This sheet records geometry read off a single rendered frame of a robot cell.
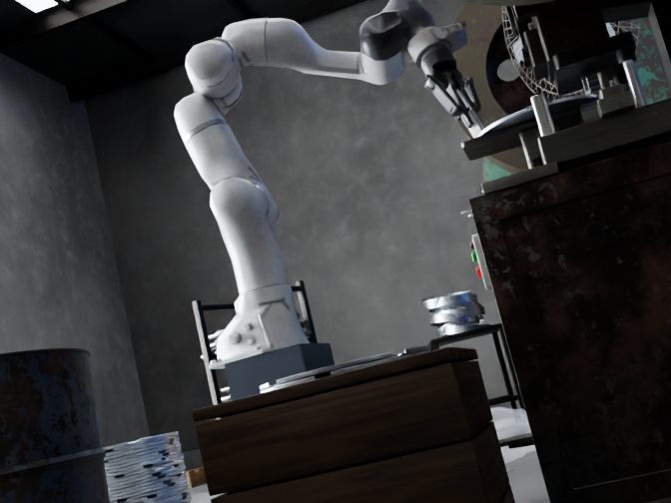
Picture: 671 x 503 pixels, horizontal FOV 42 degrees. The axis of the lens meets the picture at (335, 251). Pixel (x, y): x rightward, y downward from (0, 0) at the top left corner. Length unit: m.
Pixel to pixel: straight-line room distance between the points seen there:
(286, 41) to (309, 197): 7.00
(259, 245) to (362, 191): 6.99
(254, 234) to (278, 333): 0.22
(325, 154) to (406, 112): 0.93
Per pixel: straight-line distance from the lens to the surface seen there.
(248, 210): 1.88
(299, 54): 2.08
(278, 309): 1.90
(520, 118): 1.84
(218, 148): 1.99
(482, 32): 3.43
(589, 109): 1.88
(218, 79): 2.02
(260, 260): 1.91
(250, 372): 1.88
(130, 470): 2.41
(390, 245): 8.74
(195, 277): 9.36
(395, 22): 2.05
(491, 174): 5.04
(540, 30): 1.93
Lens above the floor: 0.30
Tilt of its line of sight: 10 degrees up
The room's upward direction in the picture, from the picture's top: 13 degrees counter-clockwise
